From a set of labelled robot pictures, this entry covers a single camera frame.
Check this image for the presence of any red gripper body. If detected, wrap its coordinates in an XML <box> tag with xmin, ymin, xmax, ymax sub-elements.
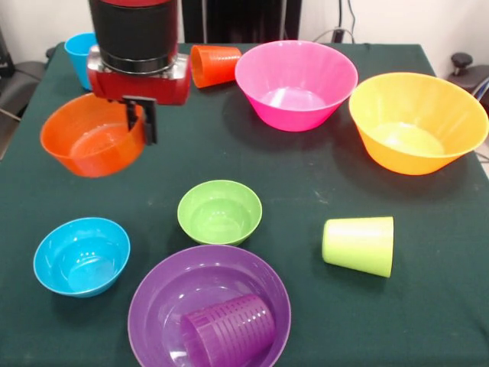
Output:
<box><xmin>86</xmin><ymin>44</ymin><xmax>192</xmax><ymax>107</ymax></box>

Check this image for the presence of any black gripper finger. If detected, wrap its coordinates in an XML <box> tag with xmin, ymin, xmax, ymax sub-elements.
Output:
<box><xmin>141</xmin><ymin>102</ymin><xmax>159</xmax><ymax>146</ymax></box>
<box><xmin>124</xmin><ymin>101</ymin><xmax>139</xmax><ymax>131</ymax></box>

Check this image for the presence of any orange plastic bowl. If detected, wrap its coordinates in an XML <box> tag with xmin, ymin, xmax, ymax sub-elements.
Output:
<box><xmin>40</xmin><ymin>93</ymin><xmax>146</xmax><ymax>179</ymax></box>

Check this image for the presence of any orange plastic cup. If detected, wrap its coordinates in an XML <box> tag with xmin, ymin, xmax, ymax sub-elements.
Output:
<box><xmin>189</xmin><ymin>44</ymin><xmax>244</xmax><ymax>89</ymax></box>

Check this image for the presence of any green plastic bowl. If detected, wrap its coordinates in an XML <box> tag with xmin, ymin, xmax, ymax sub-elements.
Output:
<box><xmin>176</xmin><ymin>180</ymin><xmax>264</xmax><ymax>247</ymax></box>

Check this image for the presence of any blue plastic bowl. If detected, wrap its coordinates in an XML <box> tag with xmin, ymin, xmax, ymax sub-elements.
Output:
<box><xmin>33</xmin><ymin>216</ymin><xmax>131</xmax><ymax>299</ymax></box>

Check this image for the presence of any purple plastic bowl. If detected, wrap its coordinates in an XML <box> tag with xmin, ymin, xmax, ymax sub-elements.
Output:
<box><xmin>127</xmin><ymin>244</ymin><xmax>293</xmax><ymax>367</ymax></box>

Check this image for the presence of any purple plastic cup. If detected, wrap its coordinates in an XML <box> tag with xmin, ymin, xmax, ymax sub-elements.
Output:
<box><xmin>180</xmin><ymin>293</ymin><xmax>277</xmax><ymax>367</ymax></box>

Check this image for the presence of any lime green plastic cup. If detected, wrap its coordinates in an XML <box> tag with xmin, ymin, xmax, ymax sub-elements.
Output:
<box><xmin>321</xmin><ymin>216</ymin><xmax>395</xmax><ymax>278</ymax></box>

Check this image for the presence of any blue plastic cup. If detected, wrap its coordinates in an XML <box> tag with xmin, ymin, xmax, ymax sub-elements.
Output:
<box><xmin>63</xmin><ymin>32</ymin><xmax>99</xmax><ymax>92</ymax></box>

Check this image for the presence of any grey chair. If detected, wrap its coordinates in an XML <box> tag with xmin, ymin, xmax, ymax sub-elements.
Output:
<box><xmin>0</xmin><ymin>28</ymin><xmax>50</xmax><ymax>123</ymax></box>

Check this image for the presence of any pink plastic bowl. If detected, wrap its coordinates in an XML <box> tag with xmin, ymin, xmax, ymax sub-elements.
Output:
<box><xmin>234</xmin><ymin>40</ymin><xmax>359</xmax><ymax>133</ymax></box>

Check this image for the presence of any yellow plastic bowl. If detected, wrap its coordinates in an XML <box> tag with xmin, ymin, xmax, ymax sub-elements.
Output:
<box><xmin>348</xmin><ymin>72</ymin><xmax>489</xmax><ymax>177</ymax></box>

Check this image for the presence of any dark green tablecloth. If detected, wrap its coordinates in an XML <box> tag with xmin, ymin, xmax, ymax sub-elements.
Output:
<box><xmin>0</xmin><ymin>41</ymin><xmax>489</xmax><ymax>367</ymax></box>

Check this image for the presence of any black chair armrest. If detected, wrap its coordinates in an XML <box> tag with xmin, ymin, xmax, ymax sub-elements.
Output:
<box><xmin>449</xmin><ymin>52</ymin><xmax>489</xmax><ymax>104</ymax></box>

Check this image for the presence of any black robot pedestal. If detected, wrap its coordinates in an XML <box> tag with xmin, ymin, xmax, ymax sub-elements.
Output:
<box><xmin>177</xmin><ymin>0</ymin><xmax>303</xmax><ymax>44</ymax></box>

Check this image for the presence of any black hanging cable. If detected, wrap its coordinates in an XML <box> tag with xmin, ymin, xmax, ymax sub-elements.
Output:
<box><xmin>346</xmin><ymin>0</ymin><xmax>358</xmax><ymax>44</ymax></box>

